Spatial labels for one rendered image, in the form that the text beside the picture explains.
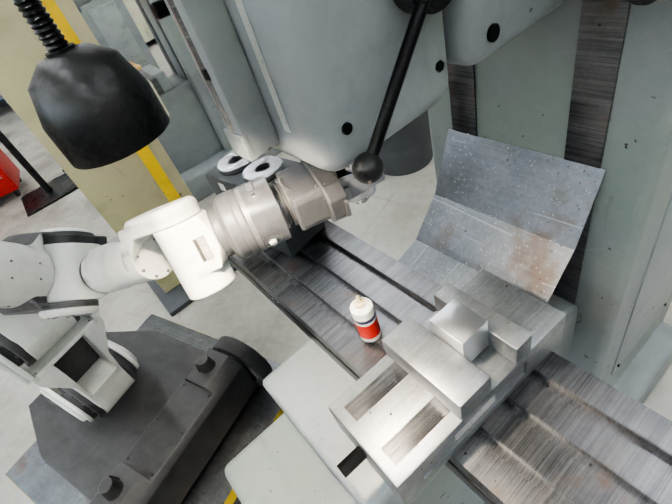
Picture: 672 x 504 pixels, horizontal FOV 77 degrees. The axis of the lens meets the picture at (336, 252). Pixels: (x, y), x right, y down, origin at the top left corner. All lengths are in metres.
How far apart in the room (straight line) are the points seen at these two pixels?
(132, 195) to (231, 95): 1.91
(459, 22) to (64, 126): 0.36
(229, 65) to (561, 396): 0.62
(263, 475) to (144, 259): 0.53
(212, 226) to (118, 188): 1.78
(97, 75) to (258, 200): 0.26
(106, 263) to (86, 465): 0.85
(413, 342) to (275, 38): 0.44
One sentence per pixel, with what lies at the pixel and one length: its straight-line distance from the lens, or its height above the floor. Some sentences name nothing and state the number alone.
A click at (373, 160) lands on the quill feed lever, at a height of 1.34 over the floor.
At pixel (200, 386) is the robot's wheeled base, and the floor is 0.60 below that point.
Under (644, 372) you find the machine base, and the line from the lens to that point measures 1.62.
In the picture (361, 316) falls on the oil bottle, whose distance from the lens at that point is 0.72.
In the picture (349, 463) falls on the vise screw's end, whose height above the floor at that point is 0.96.
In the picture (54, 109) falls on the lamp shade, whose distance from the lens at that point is 0.31.
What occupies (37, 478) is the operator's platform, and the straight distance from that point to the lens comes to 1.79.
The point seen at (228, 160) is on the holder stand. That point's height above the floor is 1.10.
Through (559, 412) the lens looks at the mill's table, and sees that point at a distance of 0.71.
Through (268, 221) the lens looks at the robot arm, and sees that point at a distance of 0.51.
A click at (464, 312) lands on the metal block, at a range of 0.62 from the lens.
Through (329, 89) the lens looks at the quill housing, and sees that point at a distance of 0.39.
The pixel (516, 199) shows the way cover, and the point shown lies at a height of 0.98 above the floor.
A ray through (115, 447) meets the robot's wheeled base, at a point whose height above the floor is 0.57.
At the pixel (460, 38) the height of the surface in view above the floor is 1.38.
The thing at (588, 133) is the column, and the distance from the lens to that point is 0.80.
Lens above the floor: 1.54
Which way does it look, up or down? 42 degrees down
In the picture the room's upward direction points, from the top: 20 degrees counter-clockwise
